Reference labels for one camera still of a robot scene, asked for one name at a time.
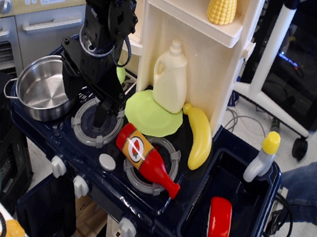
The cream toy detergent bottle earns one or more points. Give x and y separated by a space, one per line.
170 79

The light green toy plate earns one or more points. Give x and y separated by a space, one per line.
149 117

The grey toy oven unit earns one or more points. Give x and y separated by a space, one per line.
30 29

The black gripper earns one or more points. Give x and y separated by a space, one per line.
98 74

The yellow toy banana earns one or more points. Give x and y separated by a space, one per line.
202 136

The person's leg in jeans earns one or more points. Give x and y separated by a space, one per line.
302 194

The red toy ketchup bottle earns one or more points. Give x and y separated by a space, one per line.
145 158

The stainless steel pot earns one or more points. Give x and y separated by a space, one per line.
40 90

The grey middle stove knob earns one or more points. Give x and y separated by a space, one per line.
81 186

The red white toy sushi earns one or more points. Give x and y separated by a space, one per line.
219 222

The yellow toy corn cob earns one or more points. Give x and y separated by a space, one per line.
221 12

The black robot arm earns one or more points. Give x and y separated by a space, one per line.
106 28

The grey yellow toy faucet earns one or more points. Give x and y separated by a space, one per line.
263 161

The cream toy kitchen shelf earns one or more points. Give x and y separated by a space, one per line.
214 53

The grey left stove knob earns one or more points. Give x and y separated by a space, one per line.
58 167

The grey right stove knob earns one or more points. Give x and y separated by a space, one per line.
127 228

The dark blue toy kitchen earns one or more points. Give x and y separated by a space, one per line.
158 215

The grey round stove button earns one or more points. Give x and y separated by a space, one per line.
106 162

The grey stove knob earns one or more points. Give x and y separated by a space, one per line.
127 228
58 167
81 186

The black cabinet right background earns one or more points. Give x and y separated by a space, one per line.
292 80

